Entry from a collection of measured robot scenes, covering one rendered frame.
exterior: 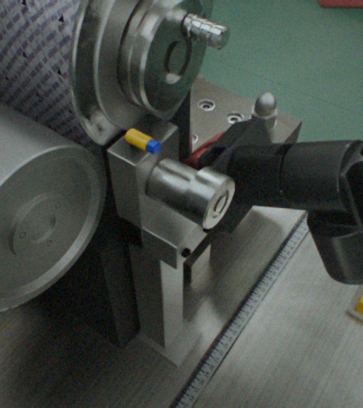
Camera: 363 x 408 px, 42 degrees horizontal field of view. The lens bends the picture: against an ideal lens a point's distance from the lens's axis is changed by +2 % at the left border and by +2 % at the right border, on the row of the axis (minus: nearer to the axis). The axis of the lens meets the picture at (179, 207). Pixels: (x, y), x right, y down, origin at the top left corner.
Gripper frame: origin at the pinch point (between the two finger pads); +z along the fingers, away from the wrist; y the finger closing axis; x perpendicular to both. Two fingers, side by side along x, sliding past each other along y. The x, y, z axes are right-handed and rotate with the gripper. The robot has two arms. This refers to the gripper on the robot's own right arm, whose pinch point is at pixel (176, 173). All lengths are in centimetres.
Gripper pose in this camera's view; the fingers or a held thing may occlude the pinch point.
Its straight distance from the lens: 50.0
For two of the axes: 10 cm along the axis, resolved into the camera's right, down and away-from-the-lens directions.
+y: 5.8, -6.2, 5.2
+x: -4.0, -7.8, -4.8
